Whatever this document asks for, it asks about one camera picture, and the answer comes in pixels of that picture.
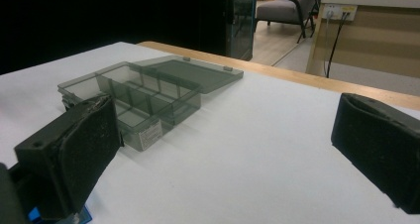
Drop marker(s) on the glass door panel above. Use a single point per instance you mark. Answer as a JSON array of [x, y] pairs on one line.
[[241, 24]]

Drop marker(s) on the white wall socket strip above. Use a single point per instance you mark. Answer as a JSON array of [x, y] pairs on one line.
[[339, 11]]

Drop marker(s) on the grey armchair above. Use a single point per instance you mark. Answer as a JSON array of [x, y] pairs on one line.
[[286, 8]]

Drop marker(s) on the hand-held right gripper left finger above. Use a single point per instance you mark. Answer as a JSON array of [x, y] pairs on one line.
[[82, 144]]

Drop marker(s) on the grey transparent compartment box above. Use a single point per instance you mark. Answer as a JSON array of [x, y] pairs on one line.
[[148, 95]]

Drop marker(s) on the blue plastic piece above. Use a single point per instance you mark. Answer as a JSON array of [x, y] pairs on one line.
[[71, 217]]

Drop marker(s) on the light wooden counter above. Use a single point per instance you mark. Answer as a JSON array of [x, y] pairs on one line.
[[369, 35]]

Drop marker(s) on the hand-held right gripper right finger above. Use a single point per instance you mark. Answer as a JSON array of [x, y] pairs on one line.
[[379, 141]]

